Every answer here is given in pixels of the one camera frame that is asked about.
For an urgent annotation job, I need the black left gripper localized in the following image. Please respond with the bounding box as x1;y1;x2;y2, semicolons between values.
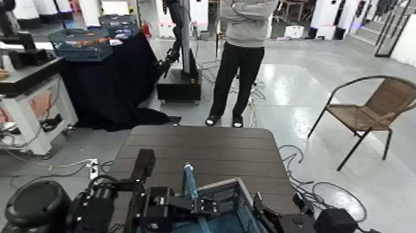
142;186;220;233

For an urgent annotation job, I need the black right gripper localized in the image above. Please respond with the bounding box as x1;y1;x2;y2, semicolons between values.
252;191;318;233

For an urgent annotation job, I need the blue crate with grey rim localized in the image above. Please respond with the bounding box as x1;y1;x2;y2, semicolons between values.
139;162;271;233

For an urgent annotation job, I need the dark blue plastic crate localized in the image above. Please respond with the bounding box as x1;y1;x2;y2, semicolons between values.
98;14;141;40

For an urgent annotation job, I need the large blue crate with goods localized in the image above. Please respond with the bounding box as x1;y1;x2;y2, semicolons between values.
48;27;115;63

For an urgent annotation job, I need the white power strip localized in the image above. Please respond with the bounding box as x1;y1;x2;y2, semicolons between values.
88;157;100;180

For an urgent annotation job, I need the black mobile robot with column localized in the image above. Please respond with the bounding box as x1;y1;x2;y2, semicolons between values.
155;0;202;105

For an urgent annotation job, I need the brown wicker metal chair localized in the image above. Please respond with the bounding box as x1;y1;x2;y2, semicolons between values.
306;74;416;172

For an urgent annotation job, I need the black table cloth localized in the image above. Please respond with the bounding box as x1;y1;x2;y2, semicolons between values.
59;32;183;133

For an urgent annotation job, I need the person in grey sweater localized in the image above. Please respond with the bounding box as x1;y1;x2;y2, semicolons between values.
204;0;280;128

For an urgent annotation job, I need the small white box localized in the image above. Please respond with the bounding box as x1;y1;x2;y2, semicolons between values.
284;25;306;40

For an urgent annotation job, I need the red fire extinguisher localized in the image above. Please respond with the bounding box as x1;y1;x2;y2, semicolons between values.
142;20;153;40

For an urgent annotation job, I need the white cabinet with red lights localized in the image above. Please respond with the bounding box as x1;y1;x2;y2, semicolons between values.
154;0;209;39

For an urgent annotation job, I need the white cart with grey top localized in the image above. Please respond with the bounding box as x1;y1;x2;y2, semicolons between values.
0;56;79;157

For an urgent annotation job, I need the white kiosk with black stripe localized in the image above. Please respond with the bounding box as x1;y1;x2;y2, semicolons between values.
309;0;346;40

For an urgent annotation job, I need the wooden background table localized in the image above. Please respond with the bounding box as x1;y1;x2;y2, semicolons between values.
279;0;314;23

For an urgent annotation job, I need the white board panel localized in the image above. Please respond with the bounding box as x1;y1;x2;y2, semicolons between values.
391;22;416;68

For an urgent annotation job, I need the black device on cart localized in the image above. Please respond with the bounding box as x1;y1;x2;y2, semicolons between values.
7;48;57;70

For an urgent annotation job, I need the black monitor stand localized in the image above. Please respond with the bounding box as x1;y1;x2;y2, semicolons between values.
0;0;37;50

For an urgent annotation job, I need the black floor cable bundle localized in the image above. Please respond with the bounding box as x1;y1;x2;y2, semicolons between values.
277;144;369;225

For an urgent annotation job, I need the thin white floor cable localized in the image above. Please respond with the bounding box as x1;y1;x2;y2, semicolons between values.
0;147;92;170

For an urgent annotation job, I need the black metal frame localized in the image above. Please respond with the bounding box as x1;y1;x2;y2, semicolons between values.
373;0;413;59

